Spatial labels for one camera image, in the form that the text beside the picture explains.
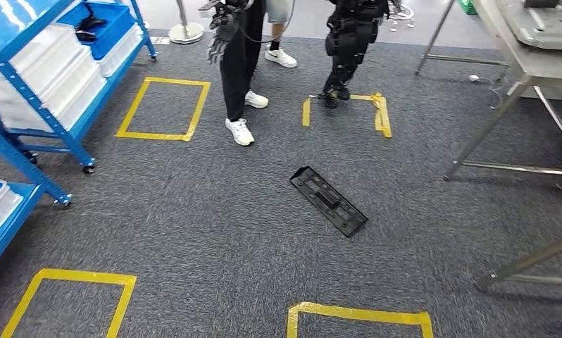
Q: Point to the small white floor plate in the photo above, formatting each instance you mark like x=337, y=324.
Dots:
x=160, y=40

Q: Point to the blue metal shelf rack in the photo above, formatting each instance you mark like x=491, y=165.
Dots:
x=10, y=219
x=66, y=133

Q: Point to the chrome stanchion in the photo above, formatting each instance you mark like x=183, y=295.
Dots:
x=186, y=31

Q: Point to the chrome stanchion base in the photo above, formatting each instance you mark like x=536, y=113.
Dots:
x=401, y=11

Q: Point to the stainless steel side table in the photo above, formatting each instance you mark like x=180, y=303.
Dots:
x=528, y=263

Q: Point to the black humanoid robot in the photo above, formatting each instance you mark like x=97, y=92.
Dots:
x=351, y=42

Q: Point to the green crate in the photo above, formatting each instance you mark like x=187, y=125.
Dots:
x=467, y=5

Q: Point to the black bracket part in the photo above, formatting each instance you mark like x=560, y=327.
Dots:
x=85, y=36
x=93, y=21

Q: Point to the steel frame table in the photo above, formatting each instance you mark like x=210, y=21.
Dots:
x=519, y=70

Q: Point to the person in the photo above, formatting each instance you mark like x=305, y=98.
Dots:
x=236, y=70
x=281, y=56

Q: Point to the black license plate holder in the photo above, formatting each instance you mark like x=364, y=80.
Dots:
x=330, y=203

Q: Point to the white plastic crate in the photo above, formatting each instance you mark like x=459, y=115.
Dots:
x=1, y=210
x=122, y=51
x=80, y=100
x=71, y=77
x=43, y=46

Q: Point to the dark grey spare robot hand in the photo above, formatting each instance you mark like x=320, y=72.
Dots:
x=222, y=32

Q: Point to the steel table leg frame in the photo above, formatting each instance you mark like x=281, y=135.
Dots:
x=432, y=44

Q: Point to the grey metal panel part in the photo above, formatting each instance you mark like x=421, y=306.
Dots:
x=542, y=25

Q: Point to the yellow floor tape square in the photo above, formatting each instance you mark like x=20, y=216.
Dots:
x=355, y=313
x=131, y=107
x=383, y=116
x=122, y=298

